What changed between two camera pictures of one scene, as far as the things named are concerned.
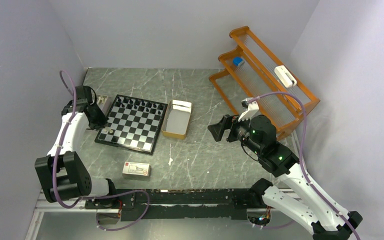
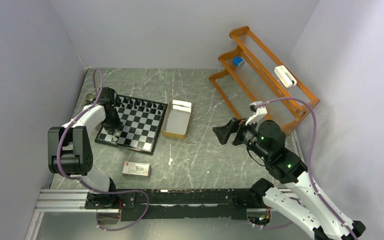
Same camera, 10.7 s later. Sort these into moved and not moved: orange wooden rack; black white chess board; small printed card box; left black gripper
Moved: left black gripper
Not moved: small printed card box; black white chess board; orange wooden rack
